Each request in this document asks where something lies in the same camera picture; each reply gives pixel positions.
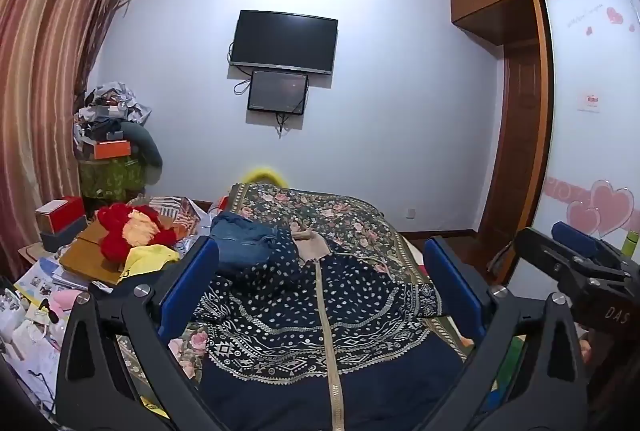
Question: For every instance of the grey padded cloth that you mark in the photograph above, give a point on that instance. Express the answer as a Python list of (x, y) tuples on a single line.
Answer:
[(145, 146)]

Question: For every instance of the heart sticker wardrobe door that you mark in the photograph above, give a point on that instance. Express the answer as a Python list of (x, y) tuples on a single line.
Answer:
[(590, 136)]

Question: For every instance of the blue denim jeans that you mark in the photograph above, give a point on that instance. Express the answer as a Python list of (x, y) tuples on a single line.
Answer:
[(240, 238)]

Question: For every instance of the large wall television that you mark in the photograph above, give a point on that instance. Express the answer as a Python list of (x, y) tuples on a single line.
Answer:
[(282, 41)]

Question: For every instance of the striped patterned cloth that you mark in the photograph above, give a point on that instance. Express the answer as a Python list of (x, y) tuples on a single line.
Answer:
[(175, 211)]

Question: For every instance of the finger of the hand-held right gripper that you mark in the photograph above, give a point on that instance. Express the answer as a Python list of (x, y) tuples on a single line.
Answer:
[(575, 236), (545, 251)]

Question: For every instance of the small wall monitor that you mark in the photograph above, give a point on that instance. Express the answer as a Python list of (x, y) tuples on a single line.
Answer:
[(277, 92)]

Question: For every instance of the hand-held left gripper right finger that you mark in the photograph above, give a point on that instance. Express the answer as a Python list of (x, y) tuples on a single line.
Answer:
[(455, 286)]

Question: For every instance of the pile of white papers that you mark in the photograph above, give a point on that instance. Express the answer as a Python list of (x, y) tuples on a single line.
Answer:
[(25, 351)]

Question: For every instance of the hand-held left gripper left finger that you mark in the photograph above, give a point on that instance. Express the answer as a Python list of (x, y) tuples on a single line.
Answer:
[(187, 283)]

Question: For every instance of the navy patterned large garment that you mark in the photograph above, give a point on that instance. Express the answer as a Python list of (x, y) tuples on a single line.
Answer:
[(280, 311)]

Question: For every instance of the brown cardboard box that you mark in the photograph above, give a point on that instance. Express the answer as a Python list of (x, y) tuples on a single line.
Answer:
[(85, 261)]

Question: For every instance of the dark grey box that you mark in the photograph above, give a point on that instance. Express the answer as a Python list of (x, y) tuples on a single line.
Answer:
[(62, 236)]

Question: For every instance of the orange box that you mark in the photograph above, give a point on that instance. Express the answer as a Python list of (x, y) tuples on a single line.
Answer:
[(112, 150)]

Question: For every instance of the red box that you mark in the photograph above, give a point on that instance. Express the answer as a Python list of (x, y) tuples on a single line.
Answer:
[(62, 211)]

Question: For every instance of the striped brown curtain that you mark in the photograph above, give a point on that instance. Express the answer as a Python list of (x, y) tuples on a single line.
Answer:
[(40, 61)]

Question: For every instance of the red yellow plush toy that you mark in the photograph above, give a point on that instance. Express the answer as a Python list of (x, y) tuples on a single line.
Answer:
[(125, 231)]

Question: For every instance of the green bottle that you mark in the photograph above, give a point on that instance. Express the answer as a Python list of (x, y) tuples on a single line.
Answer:
[(634, 243)]

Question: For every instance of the brown wooden door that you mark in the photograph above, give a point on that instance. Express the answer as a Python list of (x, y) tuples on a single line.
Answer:
[(515, 136)]

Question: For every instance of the white wall socket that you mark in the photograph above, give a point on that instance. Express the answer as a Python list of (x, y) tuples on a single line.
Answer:
[(410, 212)]

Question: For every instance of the floral bedspread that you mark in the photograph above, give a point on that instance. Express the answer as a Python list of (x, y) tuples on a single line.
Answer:
[(325, 211)]

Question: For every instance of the person's right hand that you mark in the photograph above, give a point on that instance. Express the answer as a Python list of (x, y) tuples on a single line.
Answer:
[(586, 346)]

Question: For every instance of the pile of magazines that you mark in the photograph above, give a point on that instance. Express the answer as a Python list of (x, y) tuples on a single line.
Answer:
[(45, 276)]

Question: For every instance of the pile of clutter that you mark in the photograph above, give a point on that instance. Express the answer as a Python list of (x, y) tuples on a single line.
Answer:
[(107, 108)]

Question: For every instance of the yellow cloth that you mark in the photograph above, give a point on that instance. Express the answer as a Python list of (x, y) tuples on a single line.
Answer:
[(150, 261)]

